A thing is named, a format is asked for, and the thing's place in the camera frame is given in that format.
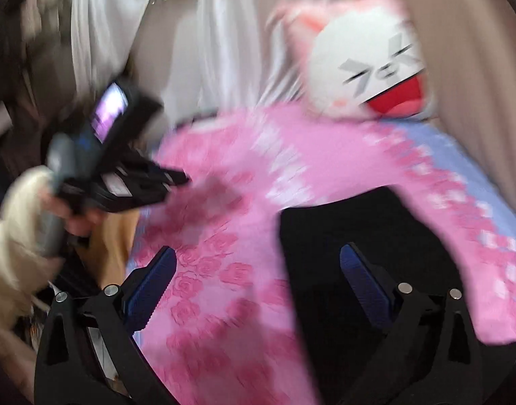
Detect beige curtain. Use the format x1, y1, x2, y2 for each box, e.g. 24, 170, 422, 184
129, 0, 516, 169

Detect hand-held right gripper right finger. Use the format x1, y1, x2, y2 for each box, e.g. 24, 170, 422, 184
339, 242, 486, 405

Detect light blue bedsheet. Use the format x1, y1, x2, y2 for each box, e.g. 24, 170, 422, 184
378, 117, 516, 241

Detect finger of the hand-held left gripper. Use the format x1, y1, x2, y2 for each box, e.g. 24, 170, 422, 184
150, 165, 191, 197

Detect black pants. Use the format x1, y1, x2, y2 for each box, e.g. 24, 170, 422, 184
278, 186, 483, 405

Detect white red patterned pillow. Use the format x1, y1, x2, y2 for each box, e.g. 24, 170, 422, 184
274, 0, 437, 122

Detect person's left hand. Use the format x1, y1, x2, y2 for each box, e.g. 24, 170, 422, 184
38, 186, 107, 238

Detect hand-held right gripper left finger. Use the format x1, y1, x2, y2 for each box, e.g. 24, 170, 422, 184
33, 246, 178, 405

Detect white curtain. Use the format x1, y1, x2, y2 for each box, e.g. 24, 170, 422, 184
69, 0, 313, 146

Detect pink floral blanket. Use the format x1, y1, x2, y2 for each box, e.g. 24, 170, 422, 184
131, 105, 516, 405

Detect tan cloth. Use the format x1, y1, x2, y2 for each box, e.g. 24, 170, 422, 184
87, 209, 141, 298

